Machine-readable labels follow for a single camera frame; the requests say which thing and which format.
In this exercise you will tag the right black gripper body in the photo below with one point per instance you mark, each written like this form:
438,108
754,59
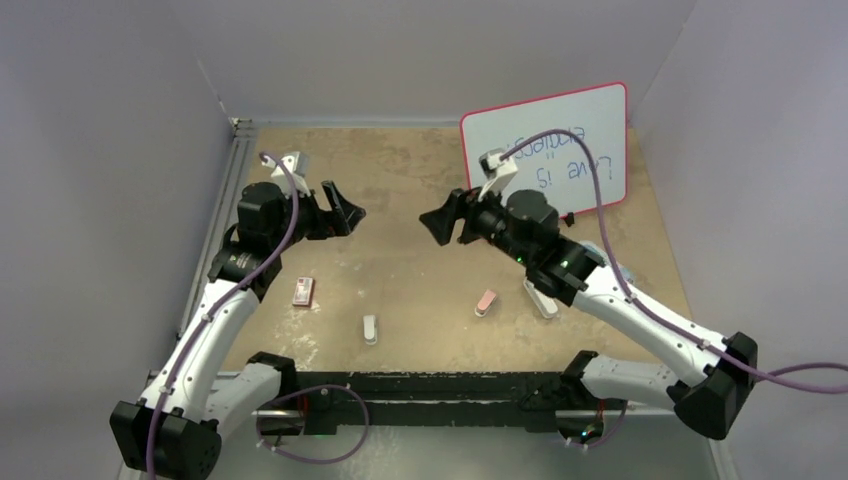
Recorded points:
483,219

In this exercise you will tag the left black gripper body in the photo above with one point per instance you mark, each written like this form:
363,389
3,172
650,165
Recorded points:
311,222

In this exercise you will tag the red staple box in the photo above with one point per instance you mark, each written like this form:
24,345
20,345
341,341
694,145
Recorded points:
304,292

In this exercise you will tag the pink and white stapler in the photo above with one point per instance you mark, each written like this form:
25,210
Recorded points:
485,303

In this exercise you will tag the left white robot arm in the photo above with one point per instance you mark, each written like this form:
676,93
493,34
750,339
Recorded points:
179,423

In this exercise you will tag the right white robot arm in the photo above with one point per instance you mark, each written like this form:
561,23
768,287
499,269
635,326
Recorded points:
700,375

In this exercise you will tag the red-framed whiteboard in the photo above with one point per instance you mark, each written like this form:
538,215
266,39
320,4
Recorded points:
556,166

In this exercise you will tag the blue patterned oval case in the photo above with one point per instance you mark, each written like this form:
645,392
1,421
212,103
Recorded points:
623,272

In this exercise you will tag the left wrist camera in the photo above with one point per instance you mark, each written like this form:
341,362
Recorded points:
297,163

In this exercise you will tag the aluminium frame rail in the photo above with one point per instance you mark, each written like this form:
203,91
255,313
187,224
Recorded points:
236,172

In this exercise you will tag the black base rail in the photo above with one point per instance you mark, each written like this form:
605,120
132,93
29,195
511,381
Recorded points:
538,402

